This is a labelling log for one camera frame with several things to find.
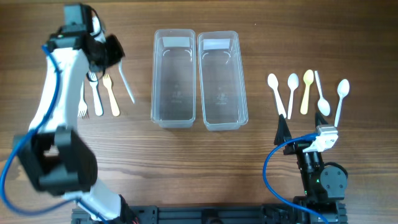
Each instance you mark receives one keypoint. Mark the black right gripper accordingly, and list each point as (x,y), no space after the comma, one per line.
(299,146)

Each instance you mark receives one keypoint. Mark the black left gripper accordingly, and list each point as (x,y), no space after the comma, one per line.
(113,51)

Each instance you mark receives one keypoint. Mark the light blue plastic fork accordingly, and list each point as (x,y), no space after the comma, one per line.
(96,96)

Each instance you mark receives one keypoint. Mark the yellow plastic fork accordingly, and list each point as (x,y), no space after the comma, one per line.
(107,82)

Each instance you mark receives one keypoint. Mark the translucent white plastic fork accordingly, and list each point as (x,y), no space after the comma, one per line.
(82,106)

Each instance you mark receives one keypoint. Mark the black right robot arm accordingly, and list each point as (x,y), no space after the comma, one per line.
(323,182)

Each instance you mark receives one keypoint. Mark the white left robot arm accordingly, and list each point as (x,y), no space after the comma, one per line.
(54,157)

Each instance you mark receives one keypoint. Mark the left clear plastic container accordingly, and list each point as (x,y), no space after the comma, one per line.
(173,103)

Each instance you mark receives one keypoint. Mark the clear plastic container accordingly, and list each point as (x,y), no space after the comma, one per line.
(173,103)
(223,92)

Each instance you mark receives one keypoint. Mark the right clear plastic container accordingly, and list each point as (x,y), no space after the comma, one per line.
(223,92)

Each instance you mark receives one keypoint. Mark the white spoon bowl down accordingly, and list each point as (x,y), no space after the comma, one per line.
(323,105)

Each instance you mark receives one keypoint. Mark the white spoon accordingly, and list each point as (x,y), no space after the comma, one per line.
(293,84)
(273,83)
(342,91)

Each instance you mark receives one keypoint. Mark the yellow plastic spoon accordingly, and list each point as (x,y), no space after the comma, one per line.
(308,79)

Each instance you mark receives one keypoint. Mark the white spoon far left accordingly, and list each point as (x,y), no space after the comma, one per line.
(273,83)

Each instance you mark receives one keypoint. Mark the white spoon far right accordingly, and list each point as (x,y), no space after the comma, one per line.
(342,91)

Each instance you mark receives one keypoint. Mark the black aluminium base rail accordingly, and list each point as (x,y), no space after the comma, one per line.
(267,213)

